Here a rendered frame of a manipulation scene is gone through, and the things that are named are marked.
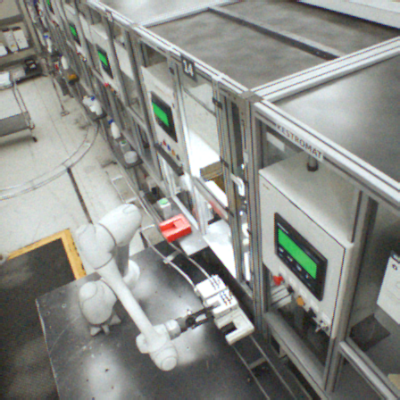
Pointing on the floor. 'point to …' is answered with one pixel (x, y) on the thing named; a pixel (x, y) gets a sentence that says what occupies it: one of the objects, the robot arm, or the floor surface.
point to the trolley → (15, 114)
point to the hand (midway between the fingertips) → (214, 308)
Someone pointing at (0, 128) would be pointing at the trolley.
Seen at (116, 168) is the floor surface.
